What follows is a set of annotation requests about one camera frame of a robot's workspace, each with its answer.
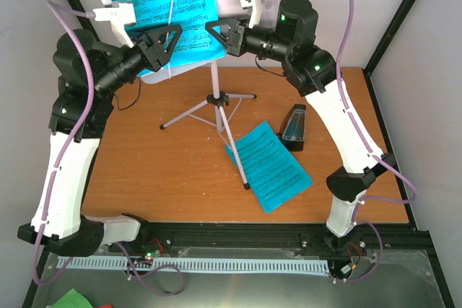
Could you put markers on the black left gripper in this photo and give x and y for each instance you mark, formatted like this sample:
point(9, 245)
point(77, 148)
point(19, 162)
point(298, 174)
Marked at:
point(155, 55)

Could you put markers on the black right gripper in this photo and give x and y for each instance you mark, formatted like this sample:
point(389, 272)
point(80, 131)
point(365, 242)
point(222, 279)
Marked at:
point(236, 28)

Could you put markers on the white tripod music stand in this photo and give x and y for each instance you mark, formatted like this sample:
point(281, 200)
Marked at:
point(216, 70)

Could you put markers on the black metronome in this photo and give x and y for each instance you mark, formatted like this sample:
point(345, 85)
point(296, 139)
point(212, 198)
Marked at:
point(292, 131)

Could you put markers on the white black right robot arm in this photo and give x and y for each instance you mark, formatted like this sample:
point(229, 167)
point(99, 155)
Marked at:
point(316, 75)

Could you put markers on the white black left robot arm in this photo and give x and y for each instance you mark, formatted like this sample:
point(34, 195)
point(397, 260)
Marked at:
point(91, 72)

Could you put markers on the green paper sheet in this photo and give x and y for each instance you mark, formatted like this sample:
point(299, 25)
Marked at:
point(72, 299)

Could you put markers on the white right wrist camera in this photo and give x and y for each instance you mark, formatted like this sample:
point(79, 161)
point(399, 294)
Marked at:
point(256, 8)

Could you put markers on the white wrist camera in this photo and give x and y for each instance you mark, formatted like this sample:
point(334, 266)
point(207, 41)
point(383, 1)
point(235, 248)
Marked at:
point(119, 15)
point(256, 8)

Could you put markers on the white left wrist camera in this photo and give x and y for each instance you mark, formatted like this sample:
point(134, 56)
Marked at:
point(119, 15)

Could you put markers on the black right frame post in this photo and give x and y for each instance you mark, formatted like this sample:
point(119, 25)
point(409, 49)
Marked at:
point(392, 29)

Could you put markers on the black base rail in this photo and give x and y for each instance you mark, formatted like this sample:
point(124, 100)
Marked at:
point(304, 239)

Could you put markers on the light blue cable duct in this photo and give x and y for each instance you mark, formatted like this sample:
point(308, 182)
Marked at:
point(205, 265)

